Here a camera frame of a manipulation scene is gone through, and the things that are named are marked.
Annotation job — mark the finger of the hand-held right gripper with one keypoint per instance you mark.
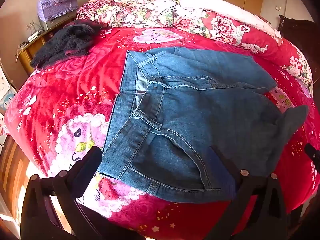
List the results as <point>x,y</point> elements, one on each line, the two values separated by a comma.
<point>312,155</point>

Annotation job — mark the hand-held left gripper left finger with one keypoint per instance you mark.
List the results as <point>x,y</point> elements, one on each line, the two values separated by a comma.
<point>85,165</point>

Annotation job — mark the wooden desk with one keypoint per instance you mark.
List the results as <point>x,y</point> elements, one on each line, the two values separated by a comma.
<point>30,52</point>

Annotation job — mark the floral quilt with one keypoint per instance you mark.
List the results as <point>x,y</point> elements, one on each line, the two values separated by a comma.
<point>140,10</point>

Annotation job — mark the dark wooden headboard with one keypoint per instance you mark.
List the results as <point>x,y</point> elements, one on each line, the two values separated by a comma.
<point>297,35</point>

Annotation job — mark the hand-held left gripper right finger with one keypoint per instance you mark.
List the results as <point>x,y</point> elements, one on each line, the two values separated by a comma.
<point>225,177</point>

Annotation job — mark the red printed blanket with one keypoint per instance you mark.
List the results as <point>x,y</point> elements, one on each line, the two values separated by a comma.
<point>75,92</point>

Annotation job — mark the blue denim pants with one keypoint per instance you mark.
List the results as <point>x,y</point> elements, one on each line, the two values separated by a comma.
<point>190,110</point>

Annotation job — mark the white fleece blanket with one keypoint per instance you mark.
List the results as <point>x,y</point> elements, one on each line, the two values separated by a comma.
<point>225,7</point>

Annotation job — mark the purple covered box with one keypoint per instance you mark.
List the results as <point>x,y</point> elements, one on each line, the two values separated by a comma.
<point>57,5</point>

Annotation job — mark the white device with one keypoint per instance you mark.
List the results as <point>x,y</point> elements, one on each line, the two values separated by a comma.
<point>34,36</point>

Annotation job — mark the dark fleece garment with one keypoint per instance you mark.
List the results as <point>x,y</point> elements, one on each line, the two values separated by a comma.
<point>62,45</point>

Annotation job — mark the white printed box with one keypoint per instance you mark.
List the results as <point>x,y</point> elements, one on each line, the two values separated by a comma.
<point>6,92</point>

